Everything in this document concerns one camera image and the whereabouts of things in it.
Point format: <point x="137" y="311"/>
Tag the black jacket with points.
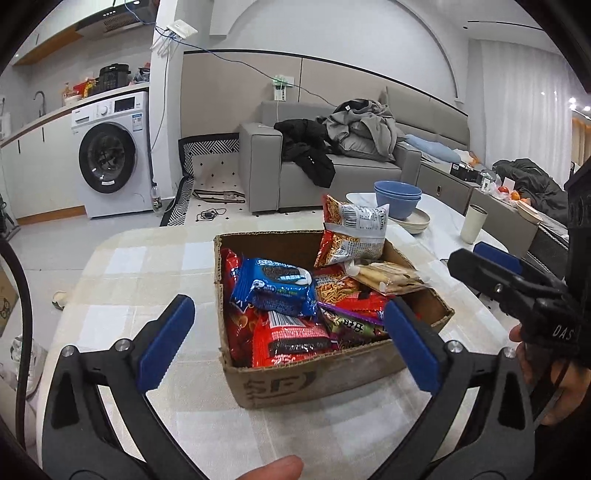
<point x="309" y="152"/>

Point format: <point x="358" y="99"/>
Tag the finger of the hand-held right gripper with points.
<point x="498" y="257"/>
<point x="480" y="270"/>

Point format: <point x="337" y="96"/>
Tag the white orange noodle snack packet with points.
<point x="332" y="284"/>
<point x="355" y="230"/>

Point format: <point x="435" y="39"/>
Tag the cream cup with metal rim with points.
<point x="474" y="226"/>

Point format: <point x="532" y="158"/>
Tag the brown cardboard box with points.
<point x="286" y="387"/>

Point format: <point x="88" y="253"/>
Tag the person's right hand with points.
<point x="572" y="387"/>

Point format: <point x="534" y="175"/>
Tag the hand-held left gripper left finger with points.
<point x="166" y="341"/>

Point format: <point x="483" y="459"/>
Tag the white router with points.
<point x="178" y="32"/>

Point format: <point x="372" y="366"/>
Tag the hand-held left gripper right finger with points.
<point x="411" y="346"/>

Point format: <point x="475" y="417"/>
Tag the red black biscuit packet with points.
<point x="291" y="339"/>
<point x="369" y="302"/>

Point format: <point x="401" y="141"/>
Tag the cardboard box with print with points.
<point x="7" y="300"/>

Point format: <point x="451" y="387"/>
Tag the grey sofa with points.
<point x="263" y="170"/>

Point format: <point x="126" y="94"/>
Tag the metal kitchen faucet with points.
<point x="40" y="99"/>

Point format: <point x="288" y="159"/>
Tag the white wall socket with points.
<point x="281" y="87"/>

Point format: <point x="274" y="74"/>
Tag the beige plate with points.
<point x="415" y="230"/>
<point x="422" y="219"/>

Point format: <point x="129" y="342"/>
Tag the clear packet of breadsticks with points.
<point x="388" y="277"/>

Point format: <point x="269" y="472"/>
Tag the silver purple snack packet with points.
<point x="341" y="310"/>

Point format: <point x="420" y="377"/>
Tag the white washing machine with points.
<point x="115" y="157"/>

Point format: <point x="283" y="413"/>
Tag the grey marble top table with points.
<point x="443" y="230"/>

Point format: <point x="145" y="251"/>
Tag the small black box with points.
<point x="466" y="171"/>

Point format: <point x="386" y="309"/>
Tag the white curtain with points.
<point x="521" y="92"/>

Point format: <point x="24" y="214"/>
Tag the person's left hand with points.
<point x="277" y="468"/>

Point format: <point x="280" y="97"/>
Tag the red yellow food package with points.
<point x="81" y="87"/>

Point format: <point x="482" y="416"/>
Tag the blue cookie packet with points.
<point x="272" y="286"/>

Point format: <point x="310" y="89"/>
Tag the light blue pillow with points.
<point x="434" y="148"/>

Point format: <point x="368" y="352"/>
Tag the clear plastic bottle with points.
<point x="157" y="198"/>

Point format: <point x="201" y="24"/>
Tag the white slipper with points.
<point x="59" y="300"/>

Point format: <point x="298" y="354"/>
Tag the grey clothes pile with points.
<point x="364" y="129"/>

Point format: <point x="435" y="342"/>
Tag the blue bowl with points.
<point x="397" y="189"/>
<point x="397" y="210"/>

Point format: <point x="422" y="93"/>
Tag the checkered beige tablecloth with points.
<point x="138" y="267"/>

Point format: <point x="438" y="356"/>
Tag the white wall cabinets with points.
<point x="46" y="46"/>

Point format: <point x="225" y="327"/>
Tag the orange fruit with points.
<point x="515" y="196"/>

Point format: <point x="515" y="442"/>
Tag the white kitchen counter cabinets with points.
<point x="37" y="170"/>

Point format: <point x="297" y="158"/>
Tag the black white patterned mat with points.
<point x="184" y="194"/>

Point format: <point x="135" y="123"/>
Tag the black pressure cooker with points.
<point x="115" y="78"/>

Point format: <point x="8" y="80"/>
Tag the purple pink snack packet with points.
<point x="355" y="330"/>

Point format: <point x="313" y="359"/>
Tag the red chips packet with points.
<point x="235" y="332"/>

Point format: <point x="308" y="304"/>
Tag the dark green jacket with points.
<point x="531" y="180"/>

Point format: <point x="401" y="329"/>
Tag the beige side cabinet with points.
<point x="443" y="189"/>

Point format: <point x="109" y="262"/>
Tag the silver range hood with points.
<point x="115" y="18"/>

